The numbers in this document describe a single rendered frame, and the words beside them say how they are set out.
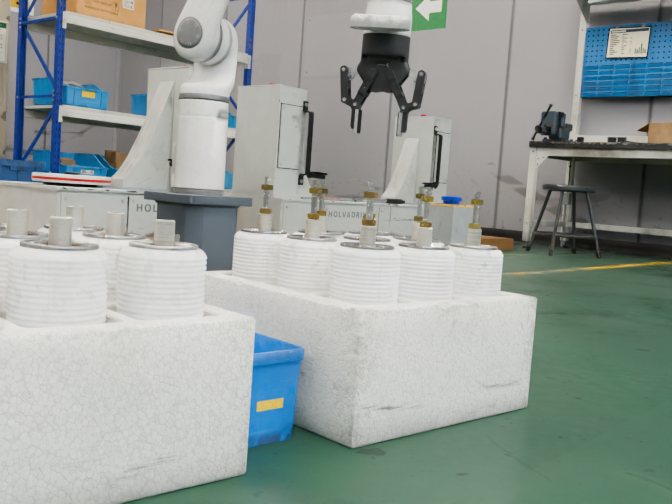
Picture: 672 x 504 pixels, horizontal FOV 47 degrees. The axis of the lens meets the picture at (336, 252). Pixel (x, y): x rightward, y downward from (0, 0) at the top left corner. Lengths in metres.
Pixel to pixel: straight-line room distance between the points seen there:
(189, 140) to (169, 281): 0.63
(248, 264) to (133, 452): 0.47
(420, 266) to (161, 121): 2.43
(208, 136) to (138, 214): 1.76
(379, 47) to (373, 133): 6.29
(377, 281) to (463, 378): 0.21
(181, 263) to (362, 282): 0.29
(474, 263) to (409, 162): 3.56
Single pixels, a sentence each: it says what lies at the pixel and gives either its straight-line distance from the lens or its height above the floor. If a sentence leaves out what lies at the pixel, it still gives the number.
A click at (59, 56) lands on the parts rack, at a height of 1.12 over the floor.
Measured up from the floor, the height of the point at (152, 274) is 0.23.
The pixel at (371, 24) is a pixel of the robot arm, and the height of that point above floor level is 0.57.
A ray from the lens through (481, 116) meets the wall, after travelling 6.87.
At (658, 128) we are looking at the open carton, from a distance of 5.73.
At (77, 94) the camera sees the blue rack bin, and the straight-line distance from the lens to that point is 6.13.
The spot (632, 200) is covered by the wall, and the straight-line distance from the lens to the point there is 6.25.
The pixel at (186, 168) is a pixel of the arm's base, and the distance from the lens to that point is 1.45.
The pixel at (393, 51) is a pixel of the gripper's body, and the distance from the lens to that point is 1.24.
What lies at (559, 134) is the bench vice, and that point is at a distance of 5.70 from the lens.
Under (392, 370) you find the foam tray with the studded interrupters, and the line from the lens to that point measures 1.04.
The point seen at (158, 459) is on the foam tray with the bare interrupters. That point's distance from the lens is 0.85.
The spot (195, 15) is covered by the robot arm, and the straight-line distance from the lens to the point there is 1.46.
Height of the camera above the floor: 0.33
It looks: 5 degrees down
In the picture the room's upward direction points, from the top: 4 degrees clockwise
